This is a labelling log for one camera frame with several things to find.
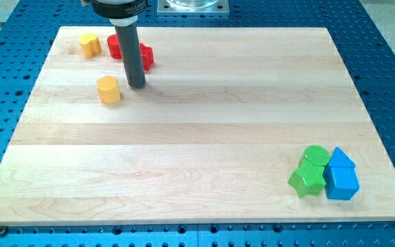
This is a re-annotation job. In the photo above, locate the blue perforated metal table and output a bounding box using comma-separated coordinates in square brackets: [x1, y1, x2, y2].
[0, 0, 395, 246]

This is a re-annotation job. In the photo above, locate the green cylinder block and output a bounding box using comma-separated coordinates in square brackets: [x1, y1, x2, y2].
[298, 145, 331, 167]

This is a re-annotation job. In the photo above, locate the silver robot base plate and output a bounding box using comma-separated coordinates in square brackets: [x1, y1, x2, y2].
[155, 0, 230, 16]

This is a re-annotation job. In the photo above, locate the red cylinder block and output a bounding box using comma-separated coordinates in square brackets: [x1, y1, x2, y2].
[106, 34, 122, 59]

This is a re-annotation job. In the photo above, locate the blue triangle block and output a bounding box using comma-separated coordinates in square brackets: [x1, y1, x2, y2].
[328, 147, 356, 169]

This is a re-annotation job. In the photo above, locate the black robot arm flange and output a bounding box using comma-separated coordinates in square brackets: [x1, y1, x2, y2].
[80, 0, 149, 19]

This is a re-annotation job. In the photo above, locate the yellow hexagon block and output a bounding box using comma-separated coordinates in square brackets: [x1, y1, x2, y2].
[97, 75, 121, 104]

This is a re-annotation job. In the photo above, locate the green star block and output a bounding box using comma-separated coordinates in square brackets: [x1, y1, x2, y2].
[288, 159, 326, 198]

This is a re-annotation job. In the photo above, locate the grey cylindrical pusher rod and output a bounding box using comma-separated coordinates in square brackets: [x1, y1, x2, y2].
[110, 16, 146, 89]

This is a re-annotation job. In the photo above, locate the blue cube block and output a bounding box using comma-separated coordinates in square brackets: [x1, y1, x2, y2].
[324, 167, 359, 200]

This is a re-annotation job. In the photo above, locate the wooden board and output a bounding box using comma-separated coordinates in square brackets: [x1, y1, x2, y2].
[0, 26, 395, 226]

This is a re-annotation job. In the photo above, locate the yellow heart-shaped block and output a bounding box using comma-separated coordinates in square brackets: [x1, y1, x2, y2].
[79, 33, 101, 58]

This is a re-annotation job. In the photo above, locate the red star-shaped block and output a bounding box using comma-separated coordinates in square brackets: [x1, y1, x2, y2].
[139, 43, 154, 71]

